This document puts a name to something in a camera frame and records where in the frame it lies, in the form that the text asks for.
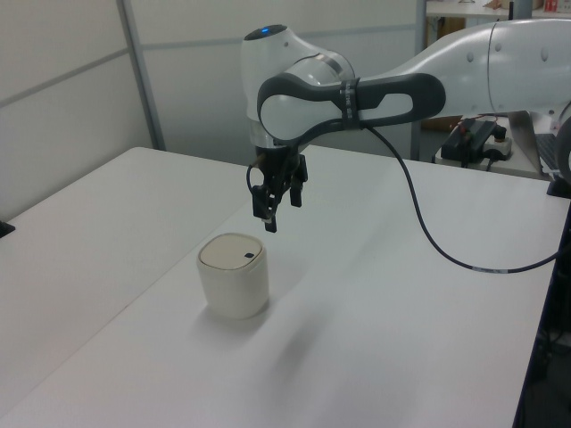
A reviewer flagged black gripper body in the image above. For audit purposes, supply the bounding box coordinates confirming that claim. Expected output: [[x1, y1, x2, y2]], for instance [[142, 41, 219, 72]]
[[254, 144, 309, 184]]

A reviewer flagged beige trash bin lid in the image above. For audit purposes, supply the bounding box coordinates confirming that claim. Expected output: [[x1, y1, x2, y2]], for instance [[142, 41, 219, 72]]
[[199, 235, 264, 270]]

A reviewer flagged small white trash bin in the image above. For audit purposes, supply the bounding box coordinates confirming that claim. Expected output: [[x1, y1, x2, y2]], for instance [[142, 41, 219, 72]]
[[196, 232, 272, 320]]

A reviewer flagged brown cardboard box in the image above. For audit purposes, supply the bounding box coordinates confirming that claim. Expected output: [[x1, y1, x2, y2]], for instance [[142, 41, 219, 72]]
[[421, 113, 465, 133]]

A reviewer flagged black power supply box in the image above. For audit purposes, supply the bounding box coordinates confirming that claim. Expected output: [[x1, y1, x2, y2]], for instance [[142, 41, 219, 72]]
[[441, 118, 497, 162]]

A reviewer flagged white power strip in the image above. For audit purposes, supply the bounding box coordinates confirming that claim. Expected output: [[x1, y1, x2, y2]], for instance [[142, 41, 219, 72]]
[[479, 128, 513, 162]]

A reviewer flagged short dark cable loop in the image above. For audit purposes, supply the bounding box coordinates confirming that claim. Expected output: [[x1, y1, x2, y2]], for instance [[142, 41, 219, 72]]
[[245, 163, 265, 193]]

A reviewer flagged long black arm cable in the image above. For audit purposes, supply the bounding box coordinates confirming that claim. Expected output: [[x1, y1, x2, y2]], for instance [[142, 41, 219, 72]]
[[359, 123, 561, 274]]

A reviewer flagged grey metal partition post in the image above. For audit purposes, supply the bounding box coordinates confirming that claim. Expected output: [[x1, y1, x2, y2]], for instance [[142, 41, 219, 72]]
[[413, 0, 430, 161]]

